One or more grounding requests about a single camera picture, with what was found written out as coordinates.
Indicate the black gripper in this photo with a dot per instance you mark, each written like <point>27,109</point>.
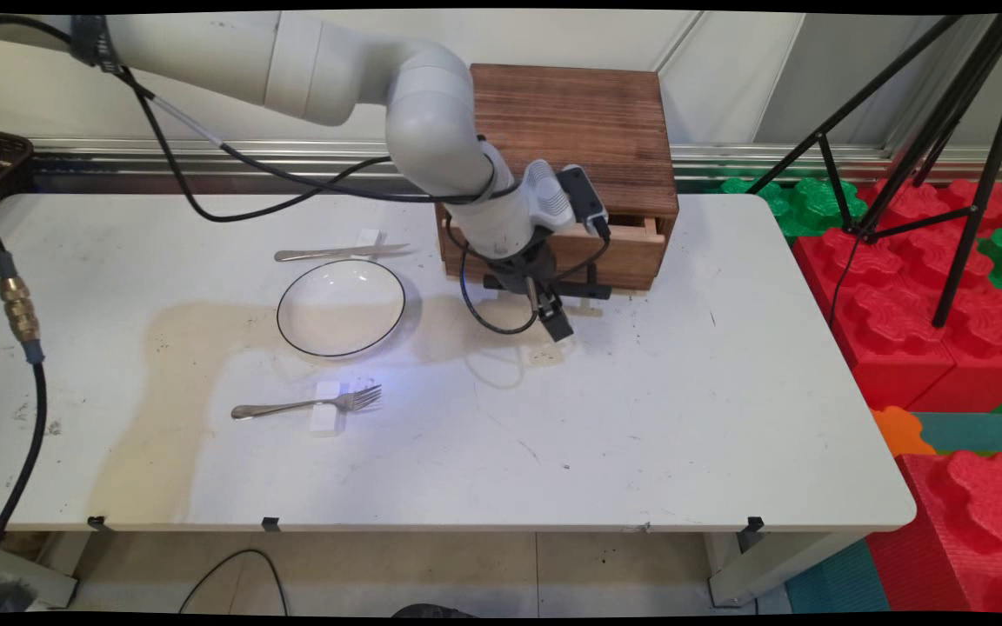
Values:
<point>523,269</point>

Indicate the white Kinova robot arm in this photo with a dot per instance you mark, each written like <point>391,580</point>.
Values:
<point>431,122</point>

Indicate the brown wooden drawer cabinet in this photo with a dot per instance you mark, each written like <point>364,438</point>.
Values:
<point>588,122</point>

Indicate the small white knife rest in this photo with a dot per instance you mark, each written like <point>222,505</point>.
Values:
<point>370,237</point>

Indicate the white plate with black rim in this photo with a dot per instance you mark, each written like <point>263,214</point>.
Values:
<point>341,307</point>

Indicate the silver table knife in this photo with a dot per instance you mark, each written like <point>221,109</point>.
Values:
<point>327,254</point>

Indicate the white block fork rest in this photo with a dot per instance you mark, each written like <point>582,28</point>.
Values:
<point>325,422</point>

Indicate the silver fork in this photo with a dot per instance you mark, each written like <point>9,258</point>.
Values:
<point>292,406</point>

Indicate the black table edge clip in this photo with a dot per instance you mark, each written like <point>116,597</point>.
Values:
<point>755,523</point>
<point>270,522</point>
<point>98,522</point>

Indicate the white table leg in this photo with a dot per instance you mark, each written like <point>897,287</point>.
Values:
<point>40,574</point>
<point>771,565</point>

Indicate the large red foam block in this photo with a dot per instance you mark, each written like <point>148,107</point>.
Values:
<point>892,313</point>

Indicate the orange foam piece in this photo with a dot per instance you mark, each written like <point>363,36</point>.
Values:
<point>899,432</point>

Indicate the teal foam mat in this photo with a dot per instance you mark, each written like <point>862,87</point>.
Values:
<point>979,432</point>

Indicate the black tripod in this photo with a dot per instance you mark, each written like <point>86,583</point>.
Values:
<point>984,165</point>

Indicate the wrist camera with grey mount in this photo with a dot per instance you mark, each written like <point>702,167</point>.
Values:
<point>566,200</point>

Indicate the aluminium wall rail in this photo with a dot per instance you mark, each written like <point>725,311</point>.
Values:
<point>727,161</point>

